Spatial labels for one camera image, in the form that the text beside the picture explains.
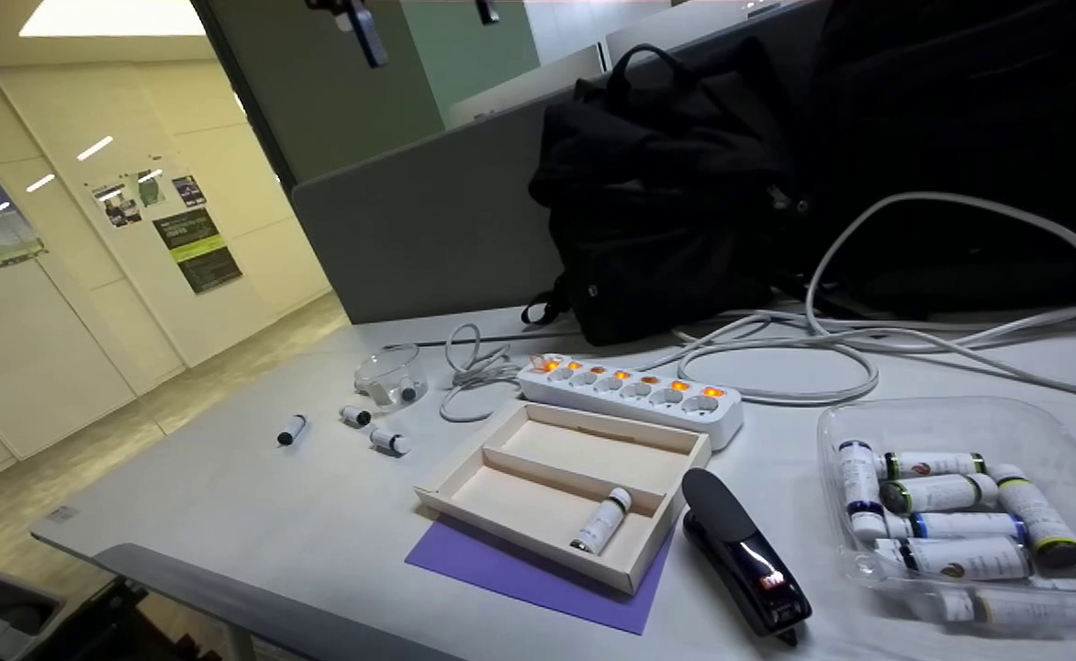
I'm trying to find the black stapler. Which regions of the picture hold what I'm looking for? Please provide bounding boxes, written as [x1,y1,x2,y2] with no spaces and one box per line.
[680,468,815,645]

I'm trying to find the white power strip orange switches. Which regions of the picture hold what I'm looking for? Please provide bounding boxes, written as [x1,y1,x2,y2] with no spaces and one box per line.
[514,353,748,451]

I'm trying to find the grey partition panel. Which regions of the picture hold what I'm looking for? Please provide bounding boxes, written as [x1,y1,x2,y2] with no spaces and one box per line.
[285,92,591,328]

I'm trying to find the clear plastic cup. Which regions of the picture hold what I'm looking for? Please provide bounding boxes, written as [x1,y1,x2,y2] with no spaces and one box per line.
[348,344,434,413]

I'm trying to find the wooden two-compartment tray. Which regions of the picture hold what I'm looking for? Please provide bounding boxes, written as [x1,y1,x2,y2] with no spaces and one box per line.
[415,396,716,600]

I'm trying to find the white vial with dark cap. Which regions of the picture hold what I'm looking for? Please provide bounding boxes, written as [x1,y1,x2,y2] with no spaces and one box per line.
[566,485,639,557]

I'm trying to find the purple mat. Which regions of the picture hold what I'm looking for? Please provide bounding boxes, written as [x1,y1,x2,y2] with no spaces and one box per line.
[405,516,684,638]

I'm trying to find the white vial black cap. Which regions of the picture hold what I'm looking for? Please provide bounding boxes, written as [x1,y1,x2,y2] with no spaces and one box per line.
[272,413,312,447]

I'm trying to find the white vial blue cap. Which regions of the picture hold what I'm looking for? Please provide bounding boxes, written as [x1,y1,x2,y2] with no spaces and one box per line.
[834,436,890,549]
[894,538,1035,585]
[907,506,1032,544]

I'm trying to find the white vial green cap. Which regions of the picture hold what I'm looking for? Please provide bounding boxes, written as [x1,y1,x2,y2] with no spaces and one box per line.
[883,473,1005,519]
[883,447,993,483]
[989,458,1076,573]

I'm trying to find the white vial clear cap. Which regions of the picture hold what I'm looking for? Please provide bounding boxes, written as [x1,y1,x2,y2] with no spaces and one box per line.
[933,585,1076,638]

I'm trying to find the black chair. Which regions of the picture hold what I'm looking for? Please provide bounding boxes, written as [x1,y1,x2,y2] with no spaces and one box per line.
[0,538,154,661]

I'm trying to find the thin white coiled cable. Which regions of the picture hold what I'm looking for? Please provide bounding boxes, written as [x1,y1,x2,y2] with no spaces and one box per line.
[437,319,530,426]

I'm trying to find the black backpack with handle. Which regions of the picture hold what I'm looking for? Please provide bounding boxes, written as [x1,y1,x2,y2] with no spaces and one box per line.
[518,42,815,350]

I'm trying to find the white looped cable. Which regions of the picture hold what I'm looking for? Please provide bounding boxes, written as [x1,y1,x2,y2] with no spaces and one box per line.
[671,309,884,413]

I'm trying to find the dark green wall poster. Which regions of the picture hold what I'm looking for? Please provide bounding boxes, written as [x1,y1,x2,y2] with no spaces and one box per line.
[151,206,246,299]

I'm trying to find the small wall notice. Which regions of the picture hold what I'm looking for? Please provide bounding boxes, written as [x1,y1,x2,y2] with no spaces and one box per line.
[134,165,168,211]
[91,179,148,233]
[168,173,208,211]

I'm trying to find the thick white arched cable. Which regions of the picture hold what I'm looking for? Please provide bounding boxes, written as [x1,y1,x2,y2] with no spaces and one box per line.
[800,189,1076,353]

